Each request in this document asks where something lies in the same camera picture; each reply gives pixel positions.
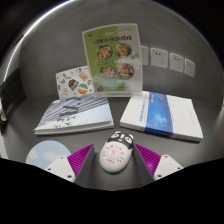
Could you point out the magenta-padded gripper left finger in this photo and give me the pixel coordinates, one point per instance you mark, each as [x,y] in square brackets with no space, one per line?
[63,166]

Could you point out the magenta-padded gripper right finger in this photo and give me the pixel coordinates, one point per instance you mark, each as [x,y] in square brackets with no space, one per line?
[166,165]

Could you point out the white panda-print computer mouse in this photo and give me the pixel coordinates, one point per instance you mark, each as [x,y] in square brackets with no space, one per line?
[115,155]

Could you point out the round sky-print mouse pad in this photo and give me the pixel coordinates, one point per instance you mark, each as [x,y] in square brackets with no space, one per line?
[43,153]

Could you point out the white book with blue band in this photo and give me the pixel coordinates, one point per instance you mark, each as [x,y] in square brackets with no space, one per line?
[160,115]

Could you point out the grey striped-cover book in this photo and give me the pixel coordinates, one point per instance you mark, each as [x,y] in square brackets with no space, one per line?
[76,115]

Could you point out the black clamp with beige knob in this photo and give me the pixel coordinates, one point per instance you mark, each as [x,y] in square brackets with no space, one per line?
[2,115]

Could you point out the white sticker sheet card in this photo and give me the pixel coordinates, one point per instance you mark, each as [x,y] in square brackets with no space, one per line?
[73,83]

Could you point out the black upright panel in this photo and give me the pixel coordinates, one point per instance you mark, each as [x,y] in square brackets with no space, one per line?
[13,93]

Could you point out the acrylic stand with green menu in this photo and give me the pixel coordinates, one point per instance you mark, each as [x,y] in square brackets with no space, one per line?
[113,56]

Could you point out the white wall socket group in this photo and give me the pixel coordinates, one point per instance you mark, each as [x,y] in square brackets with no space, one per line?
[159,57]

